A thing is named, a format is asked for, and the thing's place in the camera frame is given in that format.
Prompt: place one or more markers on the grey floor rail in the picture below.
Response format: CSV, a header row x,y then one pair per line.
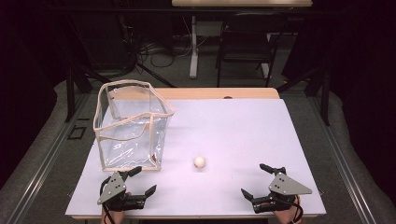
x,y
342,161
46,161

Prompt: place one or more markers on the wooden table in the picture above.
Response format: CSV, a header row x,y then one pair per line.
x,y
202,93

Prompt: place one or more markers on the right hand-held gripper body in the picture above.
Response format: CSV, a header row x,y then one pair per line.
x,y
286,186

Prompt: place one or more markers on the clear plastic bag beige trim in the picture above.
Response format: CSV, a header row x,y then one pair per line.
x,y
130,146

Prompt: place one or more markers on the black floor socket frame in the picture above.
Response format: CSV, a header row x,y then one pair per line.
x,y
70,133

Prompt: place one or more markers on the person's left hand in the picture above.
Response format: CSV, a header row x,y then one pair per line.
x,y
116,216

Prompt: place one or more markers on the white-legged desk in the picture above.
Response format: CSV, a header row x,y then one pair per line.
x,y
194,46

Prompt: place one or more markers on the person's right hand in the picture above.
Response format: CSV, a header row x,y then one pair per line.
x,y
285,216

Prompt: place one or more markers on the black chair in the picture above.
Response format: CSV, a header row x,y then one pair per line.
x,y
244,46

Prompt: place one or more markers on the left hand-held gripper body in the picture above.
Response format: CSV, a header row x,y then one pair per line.
x,y
112,188

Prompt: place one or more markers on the small white ball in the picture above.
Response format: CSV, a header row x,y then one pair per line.
x,y
199,161

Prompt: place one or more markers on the black metal stand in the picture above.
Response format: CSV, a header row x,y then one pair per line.
x,y
69,93

